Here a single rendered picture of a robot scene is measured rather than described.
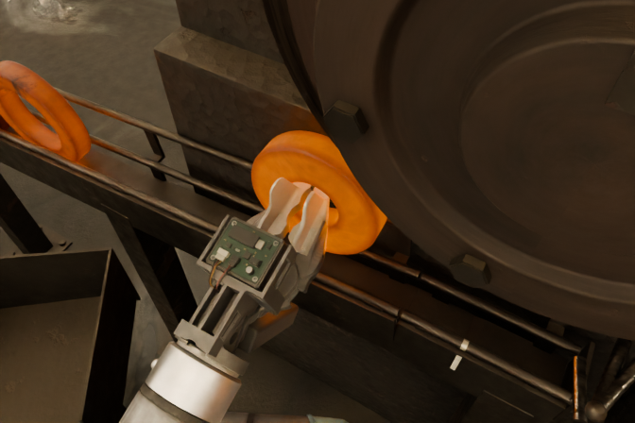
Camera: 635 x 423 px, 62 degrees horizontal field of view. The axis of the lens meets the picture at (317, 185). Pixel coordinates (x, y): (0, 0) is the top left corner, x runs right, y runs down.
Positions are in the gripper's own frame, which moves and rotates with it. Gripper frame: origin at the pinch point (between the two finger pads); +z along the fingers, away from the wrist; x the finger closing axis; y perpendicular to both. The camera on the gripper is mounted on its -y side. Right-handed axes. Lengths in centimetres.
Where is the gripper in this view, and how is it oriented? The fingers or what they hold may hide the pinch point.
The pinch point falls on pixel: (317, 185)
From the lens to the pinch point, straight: 56.1
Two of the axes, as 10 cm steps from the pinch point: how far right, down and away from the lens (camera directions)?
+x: -8.7, -3.7, 3.3
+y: -1.5, -4.4, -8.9
